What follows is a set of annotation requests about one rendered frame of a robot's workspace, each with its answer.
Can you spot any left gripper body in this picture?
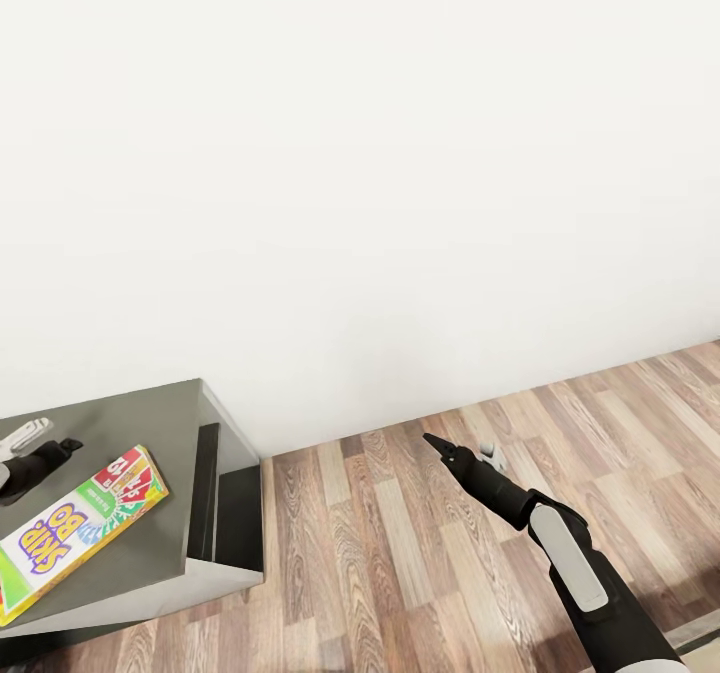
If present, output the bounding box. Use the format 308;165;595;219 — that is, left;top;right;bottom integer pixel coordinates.
0;440;71;507

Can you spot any board game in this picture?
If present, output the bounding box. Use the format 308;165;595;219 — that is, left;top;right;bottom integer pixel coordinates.
0;444;169;626

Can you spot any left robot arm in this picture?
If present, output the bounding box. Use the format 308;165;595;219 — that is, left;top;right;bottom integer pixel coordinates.
0;418;83;507

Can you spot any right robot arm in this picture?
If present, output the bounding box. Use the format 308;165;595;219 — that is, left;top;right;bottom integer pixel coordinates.
423;433;691;673

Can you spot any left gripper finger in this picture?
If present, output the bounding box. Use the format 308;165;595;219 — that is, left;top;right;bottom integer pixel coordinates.
59;438;83;454

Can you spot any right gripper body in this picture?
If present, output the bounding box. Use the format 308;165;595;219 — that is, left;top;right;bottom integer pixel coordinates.
448;446;510;512

